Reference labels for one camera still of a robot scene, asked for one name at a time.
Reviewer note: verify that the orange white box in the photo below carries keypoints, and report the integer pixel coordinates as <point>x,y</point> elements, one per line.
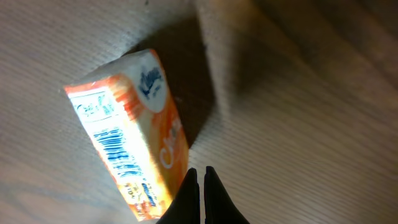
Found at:
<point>127,110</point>

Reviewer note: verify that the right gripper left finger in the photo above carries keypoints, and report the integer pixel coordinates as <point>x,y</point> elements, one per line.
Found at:
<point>185,207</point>

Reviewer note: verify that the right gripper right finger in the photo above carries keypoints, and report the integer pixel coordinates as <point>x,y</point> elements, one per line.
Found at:
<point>219,208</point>

